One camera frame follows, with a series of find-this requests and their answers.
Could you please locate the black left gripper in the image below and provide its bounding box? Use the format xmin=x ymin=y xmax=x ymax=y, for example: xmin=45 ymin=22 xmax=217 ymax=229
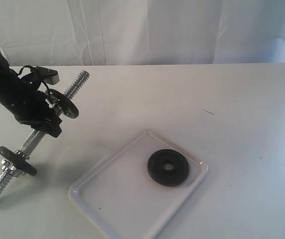
xmin=4 ymin=82 xmax=62 ymax=137

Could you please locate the chrome threaded dumbbell bar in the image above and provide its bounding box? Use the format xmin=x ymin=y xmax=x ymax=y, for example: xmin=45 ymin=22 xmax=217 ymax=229
xmin=0 ymin=70 xmax=90 ymax=194

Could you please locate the black weight plate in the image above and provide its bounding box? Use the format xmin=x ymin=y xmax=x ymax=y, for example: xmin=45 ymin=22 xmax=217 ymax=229
xmin=45 ymin=89 xmax=79 ymax=119
xmin=0 ymin=146 xmax=37 ymax=176
xmin=147 ymin=149 xmax=190 ymax=187

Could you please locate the chrome spinlock collar nut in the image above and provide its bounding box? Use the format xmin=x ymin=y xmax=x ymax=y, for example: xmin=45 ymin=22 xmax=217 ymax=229
xmin=0 ymin=159 xmax=24 ymax=178

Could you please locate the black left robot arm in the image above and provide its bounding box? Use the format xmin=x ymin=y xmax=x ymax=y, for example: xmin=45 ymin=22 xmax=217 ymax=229
xmin=0 ymin=51 xmax=62 ymax=137

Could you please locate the white rectangular plastic tray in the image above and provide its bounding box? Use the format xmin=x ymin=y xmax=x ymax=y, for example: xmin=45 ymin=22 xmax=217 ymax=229
xmin=69 ymin=129 xmax=209 ymax=239

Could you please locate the white backdrop curtain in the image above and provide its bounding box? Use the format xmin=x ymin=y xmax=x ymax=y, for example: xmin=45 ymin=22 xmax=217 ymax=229
xmin=0 ymin=0 xmax=285 ymax=66

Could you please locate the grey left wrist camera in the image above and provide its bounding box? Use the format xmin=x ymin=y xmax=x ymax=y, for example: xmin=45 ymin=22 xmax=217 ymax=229
xmin=30 ymin=66 xmax=60 ymax=85

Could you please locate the black left camera cable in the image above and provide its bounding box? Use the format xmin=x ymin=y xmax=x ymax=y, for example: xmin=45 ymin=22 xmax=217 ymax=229
xmin=16 ymin=65 xmax=52 ymax=100

